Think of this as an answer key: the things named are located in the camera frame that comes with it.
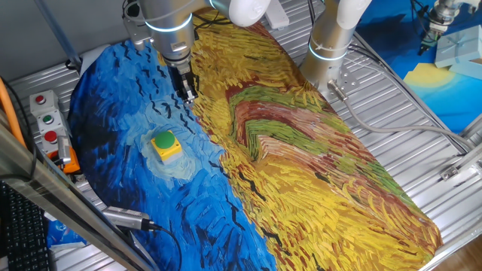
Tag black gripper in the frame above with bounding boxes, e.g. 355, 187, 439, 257
173, 59, 200, 105

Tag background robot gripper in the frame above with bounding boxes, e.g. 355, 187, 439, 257
417, 30, 441, 56

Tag green button yellow box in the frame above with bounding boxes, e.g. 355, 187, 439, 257
149, 129, 186, 166

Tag grey box green button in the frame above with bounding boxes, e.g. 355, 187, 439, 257
35, 110, 66, 135

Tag grey box red mushroom button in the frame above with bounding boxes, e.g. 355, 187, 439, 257
39, 126, 71, 156

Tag grey box flat red button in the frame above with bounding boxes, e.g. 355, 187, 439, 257
29, 89, 61, 117

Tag large light blue gift box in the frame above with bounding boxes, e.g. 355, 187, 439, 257
434, 24, 482, 70

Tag small light blue gift box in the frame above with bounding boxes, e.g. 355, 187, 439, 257
447, 58, 482, 81

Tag blue yellow backdrop cloth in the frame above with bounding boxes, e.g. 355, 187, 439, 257
355, 0, 482, 136

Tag white power strip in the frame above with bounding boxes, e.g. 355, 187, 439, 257
263, 0, 291, 31

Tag painted wheatfield print cloth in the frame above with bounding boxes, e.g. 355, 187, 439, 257
67, 9, 444, 271

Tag grey metal pole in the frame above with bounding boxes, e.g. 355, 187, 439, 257
32, 0, 83, 72

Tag blue tissue pack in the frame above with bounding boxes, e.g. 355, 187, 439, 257
45, 219, 87, 248

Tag black keyboard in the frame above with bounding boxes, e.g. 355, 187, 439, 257
0, 180, 52, 271

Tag background robot black cables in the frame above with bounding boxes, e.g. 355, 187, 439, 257
409, 0, 432, 38

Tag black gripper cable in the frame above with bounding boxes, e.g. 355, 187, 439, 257
191, 11, 234, 32

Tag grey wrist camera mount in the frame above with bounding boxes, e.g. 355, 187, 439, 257
122, 10, 152, 52

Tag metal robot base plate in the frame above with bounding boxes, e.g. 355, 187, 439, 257
318, 66, 360, 103

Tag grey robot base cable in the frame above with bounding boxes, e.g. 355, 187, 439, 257
326, 79, 482, 150

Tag aluminium profile bracket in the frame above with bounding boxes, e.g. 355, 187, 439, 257
438, 141, 482, 181

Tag silver depth camera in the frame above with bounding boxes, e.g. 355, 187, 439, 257
100, 206, 146, 231
56, 134, 73, 166

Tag black depth camera cable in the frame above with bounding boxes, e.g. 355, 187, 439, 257
141, 220, 185, 271

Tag thin black cable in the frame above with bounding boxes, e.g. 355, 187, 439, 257
0, 78, 38, 181

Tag aluminium frame bar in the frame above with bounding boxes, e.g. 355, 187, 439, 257
0, 122, 157, 271

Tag orange hose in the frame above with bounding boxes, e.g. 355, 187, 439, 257
0, 76, 28, 148

